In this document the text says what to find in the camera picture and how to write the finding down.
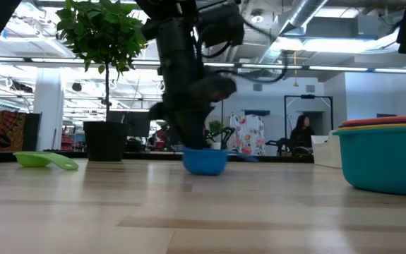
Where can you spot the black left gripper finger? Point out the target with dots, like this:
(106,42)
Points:
(192,130)

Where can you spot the black metal frame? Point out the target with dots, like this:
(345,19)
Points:
(308,96)

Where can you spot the green leafy indoor tree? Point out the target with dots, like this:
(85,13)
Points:
(104,31)

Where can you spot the teal plastic measuring cup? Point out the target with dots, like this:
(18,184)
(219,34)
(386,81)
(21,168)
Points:
(386,162)

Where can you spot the small green plant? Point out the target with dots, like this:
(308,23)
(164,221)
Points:
(216,126)

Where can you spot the grey wall vent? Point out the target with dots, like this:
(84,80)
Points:
(310,88)
(257,87)

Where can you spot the small white plant pot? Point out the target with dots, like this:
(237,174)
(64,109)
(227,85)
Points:
(216,145)

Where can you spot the yellow hanging pendant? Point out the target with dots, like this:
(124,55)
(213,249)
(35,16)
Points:
(296,84)

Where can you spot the orange patterned wall panel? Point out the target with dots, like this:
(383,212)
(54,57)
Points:
(8,130)

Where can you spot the white plastic basket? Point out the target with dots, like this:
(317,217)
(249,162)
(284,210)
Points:
(326,151)

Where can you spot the black plant pot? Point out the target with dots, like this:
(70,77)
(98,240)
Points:
(105,141)

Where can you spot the black rear table rail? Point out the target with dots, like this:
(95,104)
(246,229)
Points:
(146,156)

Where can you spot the long ceiling light rail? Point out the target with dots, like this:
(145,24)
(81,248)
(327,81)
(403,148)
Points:
(266,66)

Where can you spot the floral print curtain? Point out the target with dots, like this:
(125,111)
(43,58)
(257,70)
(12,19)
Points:
(246,135)

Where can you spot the blue plastic measuring cup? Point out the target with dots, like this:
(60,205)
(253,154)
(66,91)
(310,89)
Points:
(204,164)

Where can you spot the dark wall monitor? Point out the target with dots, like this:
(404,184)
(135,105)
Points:
(386,115)

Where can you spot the black background robot arm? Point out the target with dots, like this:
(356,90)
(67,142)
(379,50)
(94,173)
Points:
(228,131)

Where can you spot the silver ceiling air duct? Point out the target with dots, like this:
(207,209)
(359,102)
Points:
(305,10)

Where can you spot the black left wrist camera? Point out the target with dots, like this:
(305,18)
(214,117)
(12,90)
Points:
(224,24)

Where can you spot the wide black monitor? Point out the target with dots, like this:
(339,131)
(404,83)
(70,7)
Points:
(137,125)

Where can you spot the white structural column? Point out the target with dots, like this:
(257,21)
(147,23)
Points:
(49,106)

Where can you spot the green plastic measuring cup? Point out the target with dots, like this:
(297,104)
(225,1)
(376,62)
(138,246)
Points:
(33,159)

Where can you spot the black round ceiling lamp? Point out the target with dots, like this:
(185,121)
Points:
(77,86)

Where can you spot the person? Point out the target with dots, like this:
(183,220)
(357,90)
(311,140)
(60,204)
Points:
(301,135)

